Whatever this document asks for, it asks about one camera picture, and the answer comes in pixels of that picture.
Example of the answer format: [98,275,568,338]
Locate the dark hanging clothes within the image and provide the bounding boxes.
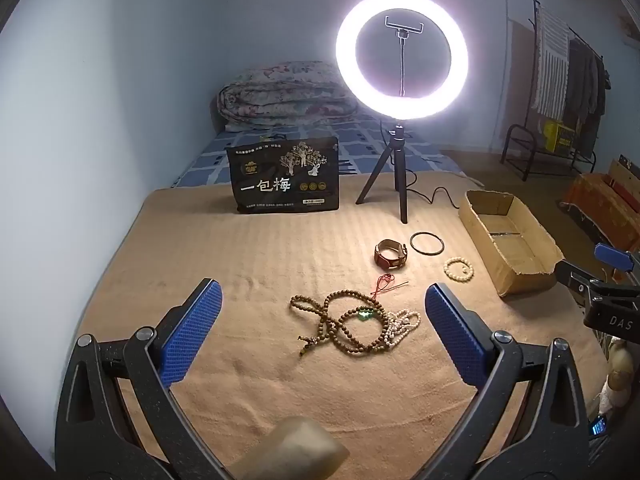
[565,39,609,131]

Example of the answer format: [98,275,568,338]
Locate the red strap watch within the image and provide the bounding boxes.
[375,240,410,270]

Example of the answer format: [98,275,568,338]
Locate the blue checkered bed sheet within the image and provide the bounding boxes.
[172,115,471,188]

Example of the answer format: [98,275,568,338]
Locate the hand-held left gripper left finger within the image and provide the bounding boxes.
[55,277,223,480]

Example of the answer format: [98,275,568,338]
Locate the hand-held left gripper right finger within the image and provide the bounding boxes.
[424,282,591,480]

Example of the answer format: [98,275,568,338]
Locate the black power cable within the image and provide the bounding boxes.
[402,159,463,209]

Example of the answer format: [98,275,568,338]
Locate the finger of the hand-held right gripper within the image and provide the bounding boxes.
[554,259,608,306]
[594,242,640,273]

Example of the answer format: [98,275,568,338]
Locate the white small bead necklace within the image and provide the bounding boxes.
[382,310,422,347]

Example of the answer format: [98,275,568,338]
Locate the orange covered bench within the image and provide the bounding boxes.
[560,172,640,252]

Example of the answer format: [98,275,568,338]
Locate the yellow crate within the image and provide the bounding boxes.
[542,120,576,153]

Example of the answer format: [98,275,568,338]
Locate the white ring light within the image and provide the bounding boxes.
[335,0,469,121]

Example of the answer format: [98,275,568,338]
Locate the phone clamp on gooseneck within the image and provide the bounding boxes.
[384,15,427,99]

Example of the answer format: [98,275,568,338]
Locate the green pendant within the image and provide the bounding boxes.
[357,275,408,322]

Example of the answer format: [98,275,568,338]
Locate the black clothes rack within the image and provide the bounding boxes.
[529,0,613,177]

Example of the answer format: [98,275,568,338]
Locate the folded floral quilt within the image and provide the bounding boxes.
[216,61,360,133]

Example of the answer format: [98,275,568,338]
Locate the brown wooden bead necklace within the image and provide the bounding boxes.
[291,290,388,358]

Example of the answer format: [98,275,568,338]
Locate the tan ribbed blanket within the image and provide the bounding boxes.
[75,170,612,480]

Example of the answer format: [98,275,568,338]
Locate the dark red box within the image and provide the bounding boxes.
[605,178,640,213]

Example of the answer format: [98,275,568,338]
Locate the black printed snack bag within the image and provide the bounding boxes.
[226,135,342,215]

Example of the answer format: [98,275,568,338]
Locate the wooden board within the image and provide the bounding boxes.
[607,155,640,196]

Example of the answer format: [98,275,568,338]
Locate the black bangle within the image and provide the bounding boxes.
[410,231,445,256]

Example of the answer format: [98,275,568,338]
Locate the person's left hand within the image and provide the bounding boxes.
[235,416,350,480]

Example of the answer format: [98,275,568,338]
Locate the cardboard box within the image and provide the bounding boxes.
[459,189,565,298]

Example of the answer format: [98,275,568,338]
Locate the white bead bracelet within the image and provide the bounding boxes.
[443,257,474,281]

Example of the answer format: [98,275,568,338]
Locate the striped towel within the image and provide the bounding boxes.
[531,5,571,117]

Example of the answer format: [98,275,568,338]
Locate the person's right hand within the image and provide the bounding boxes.
[599,336,637,417]

